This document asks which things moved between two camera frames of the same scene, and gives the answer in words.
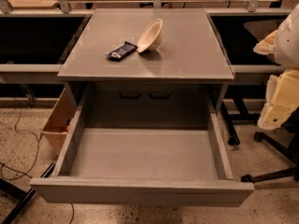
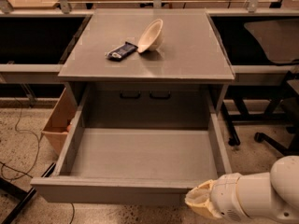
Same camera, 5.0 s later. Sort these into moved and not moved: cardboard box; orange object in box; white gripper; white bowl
Moved: white gripper
Not moved: white bowl; orange object in box; cardboard box
